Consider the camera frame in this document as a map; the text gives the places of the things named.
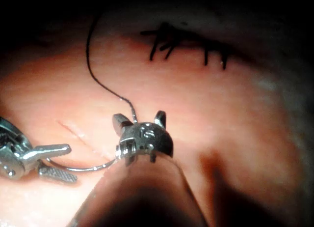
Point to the curved steel needle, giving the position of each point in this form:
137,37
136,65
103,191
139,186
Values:
98,167

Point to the tissue pad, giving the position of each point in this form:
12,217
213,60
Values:
196,101

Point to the left arm needle driver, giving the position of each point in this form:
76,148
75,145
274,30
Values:
11,158

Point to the left arm needle driver jaw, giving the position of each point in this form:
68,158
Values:
49,150
59,174

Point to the right arm needle driver jaw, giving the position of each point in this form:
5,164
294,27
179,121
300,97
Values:
161,119
120,122

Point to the dark right arm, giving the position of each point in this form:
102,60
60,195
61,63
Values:
147,187

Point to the black stitching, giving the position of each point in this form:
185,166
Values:
206,57

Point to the right arm needle driver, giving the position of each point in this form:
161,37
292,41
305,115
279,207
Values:
147,141

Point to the black thread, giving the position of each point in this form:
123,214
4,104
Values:
86,50

